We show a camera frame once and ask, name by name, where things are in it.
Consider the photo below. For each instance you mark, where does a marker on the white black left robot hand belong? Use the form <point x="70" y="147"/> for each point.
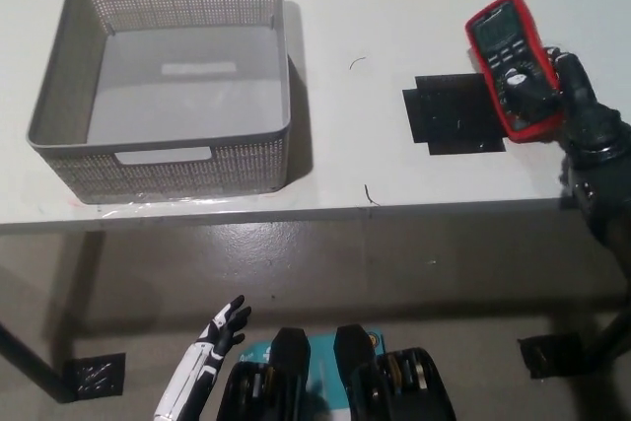
<point x="207" y="367"/>

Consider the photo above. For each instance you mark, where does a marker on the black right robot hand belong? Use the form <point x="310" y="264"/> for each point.
<point x="586" y="115"/>

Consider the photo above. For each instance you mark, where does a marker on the red digital multimeter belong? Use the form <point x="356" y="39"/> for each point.
<point x="498" y="36"/>

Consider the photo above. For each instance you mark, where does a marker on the black robot body block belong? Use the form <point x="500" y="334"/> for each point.
<point x="394" y="381"/>
<point x="261" y="381"/>

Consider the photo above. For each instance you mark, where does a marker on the black floor tape patch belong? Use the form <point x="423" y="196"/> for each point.
<point x="93" y="374"/>
<point x="542" y="357"/>

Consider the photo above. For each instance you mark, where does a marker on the teal robot body cover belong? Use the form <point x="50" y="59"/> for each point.
<point x="323" y="367"/>

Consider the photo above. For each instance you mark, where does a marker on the black tape patch on table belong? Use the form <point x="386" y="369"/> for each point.
<point x="453" y="115"/>

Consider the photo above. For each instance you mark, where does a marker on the clear tape strip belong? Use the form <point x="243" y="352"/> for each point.
<point x="148" y="206"/>

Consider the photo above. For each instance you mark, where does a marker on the black table leg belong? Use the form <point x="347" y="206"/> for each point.
<point x="613" y="342"/>
<point x="29" y="362"/>

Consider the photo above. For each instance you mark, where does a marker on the grey perforated plastic basket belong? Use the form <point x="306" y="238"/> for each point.
<point x="187" y="95"/>

